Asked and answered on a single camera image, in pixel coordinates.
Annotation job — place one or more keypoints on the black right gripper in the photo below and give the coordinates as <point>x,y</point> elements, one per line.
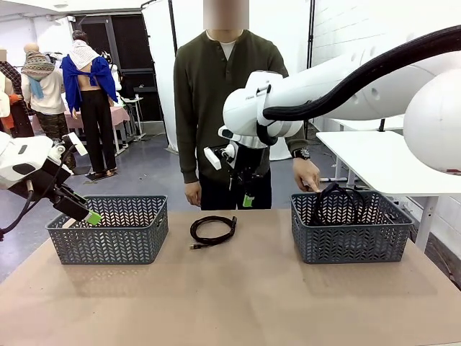
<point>248,162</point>

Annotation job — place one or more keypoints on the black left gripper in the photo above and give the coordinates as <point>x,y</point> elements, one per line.
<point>48,178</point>

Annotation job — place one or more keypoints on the person's right forearm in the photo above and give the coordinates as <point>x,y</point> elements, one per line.
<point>189,158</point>

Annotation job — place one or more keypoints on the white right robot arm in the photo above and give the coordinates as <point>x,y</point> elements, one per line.
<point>324,86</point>

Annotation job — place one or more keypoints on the person's left forearm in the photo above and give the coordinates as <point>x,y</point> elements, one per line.
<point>300,138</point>

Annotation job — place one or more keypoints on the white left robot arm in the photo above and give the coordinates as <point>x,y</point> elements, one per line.
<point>14,158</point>

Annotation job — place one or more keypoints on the person's right hand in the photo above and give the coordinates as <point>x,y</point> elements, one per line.
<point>193,194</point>

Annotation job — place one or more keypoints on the person's left hand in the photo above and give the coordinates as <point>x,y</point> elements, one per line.
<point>306,174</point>

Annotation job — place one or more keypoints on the grey plastic lattice basket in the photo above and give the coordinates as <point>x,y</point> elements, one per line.
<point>108,245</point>
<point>353,248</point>

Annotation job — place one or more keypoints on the black wristwatch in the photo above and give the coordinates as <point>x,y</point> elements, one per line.
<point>302,154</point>

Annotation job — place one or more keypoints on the table with pink cloth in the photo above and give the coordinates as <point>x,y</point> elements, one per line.
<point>115,115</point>

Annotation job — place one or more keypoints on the mannequin with blue shirt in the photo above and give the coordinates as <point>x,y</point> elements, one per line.
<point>90,108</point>

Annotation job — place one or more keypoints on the person in olive sweater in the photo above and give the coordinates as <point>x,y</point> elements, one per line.
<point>216,90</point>

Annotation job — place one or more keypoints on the small grey side table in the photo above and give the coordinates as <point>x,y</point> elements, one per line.
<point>135,99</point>

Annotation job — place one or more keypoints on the mannequin with patterned scarf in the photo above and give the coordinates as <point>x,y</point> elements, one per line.
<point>43,93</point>

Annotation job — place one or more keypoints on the white table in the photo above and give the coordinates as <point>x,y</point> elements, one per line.
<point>378,162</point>

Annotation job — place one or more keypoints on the white photo backdrop sheet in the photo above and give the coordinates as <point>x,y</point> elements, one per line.
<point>162,90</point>

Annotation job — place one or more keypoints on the person in plaid coat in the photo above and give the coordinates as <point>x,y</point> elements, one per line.
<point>11,83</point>

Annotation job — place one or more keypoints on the black door panels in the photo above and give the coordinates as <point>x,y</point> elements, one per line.
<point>133,47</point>

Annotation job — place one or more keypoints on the black stand pole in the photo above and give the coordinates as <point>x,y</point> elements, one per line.
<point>174,29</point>

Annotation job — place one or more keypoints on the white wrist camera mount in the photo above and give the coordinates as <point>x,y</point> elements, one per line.
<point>75,142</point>
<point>212,158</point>

